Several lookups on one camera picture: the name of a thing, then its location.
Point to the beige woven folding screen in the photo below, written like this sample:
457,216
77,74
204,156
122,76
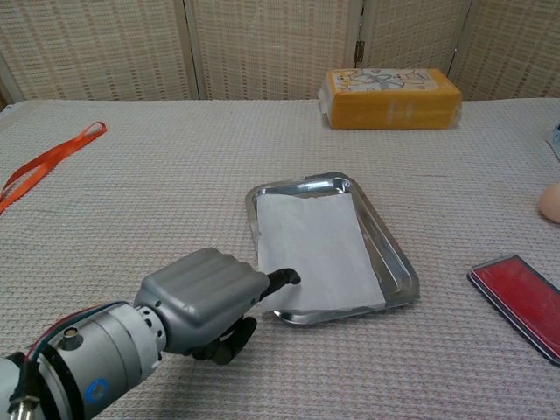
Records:
262,44

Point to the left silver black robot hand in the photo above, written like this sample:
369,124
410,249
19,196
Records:
201,293

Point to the beige egg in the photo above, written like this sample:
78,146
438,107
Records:
552,205

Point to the blue white toothpaste box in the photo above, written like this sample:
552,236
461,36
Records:
555,142

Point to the white paper sheet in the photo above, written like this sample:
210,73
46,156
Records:
319,254

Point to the brass screen hinge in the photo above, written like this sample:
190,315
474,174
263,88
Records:
359,51

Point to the yellow tissue pack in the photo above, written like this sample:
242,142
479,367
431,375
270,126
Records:
389,109

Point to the red ink pad case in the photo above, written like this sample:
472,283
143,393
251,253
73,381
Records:
525,289

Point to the silver metal tray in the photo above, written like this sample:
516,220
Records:
389,258

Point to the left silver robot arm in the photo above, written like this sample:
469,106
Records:
109,354

